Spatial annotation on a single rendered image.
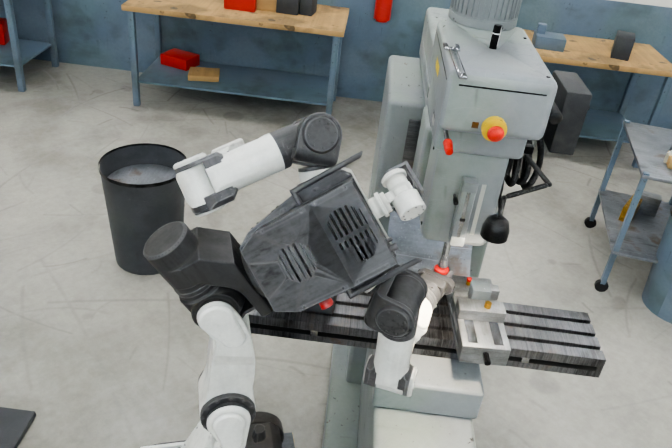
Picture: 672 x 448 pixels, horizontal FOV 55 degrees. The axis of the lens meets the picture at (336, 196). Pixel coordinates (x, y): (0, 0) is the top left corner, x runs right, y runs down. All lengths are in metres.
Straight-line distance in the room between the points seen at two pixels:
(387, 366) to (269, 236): 0.48
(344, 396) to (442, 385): 0.90
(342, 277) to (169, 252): 0.37
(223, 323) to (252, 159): 0.38
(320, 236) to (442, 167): 0.58
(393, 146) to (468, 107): 0.73
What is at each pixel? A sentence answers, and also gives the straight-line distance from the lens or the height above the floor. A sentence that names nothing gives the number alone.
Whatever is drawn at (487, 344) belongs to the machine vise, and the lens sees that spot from 2.06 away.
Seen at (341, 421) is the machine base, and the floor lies 0.20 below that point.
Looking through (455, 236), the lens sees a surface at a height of 1.37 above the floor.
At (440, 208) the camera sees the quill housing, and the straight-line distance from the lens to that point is 1.86.
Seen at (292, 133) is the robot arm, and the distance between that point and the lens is 1.44.
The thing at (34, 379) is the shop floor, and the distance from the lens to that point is 3.37.
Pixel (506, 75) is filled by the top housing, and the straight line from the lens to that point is 1.58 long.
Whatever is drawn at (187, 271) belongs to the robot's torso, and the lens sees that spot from 1.43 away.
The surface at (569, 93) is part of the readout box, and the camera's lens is 2.08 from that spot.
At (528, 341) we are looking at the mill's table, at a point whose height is 0.97.
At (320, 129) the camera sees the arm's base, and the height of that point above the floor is 1.78.
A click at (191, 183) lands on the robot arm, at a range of 1.44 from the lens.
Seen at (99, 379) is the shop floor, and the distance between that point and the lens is 3.30.
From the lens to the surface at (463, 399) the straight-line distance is 2.13.
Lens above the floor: 2.38
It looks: 31 degrees down
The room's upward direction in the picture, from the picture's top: 7 degrees clockwise
